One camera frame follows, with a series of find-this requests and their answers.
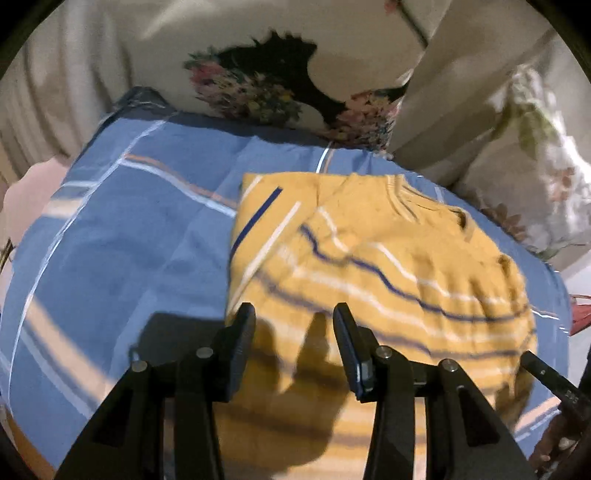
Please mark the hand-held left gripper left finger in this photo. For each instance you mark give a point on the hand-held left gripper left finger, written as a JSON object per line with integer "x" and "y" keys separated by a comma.
{"x": 242, "y": 341}

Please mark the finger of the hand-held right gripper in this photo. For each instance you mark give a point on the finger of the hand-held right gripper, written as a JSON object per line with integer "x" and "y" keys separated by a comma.
{"x": 549, "y": 376}

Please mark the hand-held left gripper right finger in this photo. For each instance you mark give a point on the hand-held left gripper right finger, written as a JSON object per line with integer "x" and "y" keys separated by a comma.
{"x": 353, "y": 355}

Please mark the yellow striped sweater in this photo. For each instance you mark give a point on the yellow striped sweater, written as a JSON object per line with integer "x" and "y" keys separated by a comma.
{"x": 392, "y": 258}

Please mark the person's right hand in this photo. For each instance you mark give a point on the person's right hand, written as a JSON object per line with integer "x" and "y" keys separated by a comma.
{"x": 551, "y": 445}

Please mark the red object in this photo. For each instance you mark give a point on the red object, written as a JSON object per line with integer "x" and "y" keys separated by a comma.
{"x": 582, "y": 316}

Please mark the blue plaid bed sheet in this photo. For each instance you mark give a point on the blue plaid bed sheet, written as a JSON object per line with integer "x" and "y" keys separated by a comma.
{"x": 138, "y": 240}

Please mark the white leaf print pillow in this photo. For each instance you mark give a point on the white leaf print pillow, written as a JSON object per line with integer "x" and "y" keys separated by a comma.
{"x": 545, "y": 175}

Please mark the pink cloth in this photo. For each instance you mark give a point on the pink cloth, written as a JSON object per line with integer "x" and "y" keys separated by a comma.
{"x": 32, "y": 189}

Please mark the floral pillow with black silhouette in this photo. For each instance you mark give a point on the floral pillow with black silhouette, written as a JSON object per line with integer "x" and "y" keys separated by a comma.
{"x": 286, "y": 60}

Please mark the beige striped curtain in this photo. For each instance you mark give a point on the beige striped curtain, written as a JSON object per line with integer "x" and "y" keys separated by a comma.
{"x": 69, "y": 83}

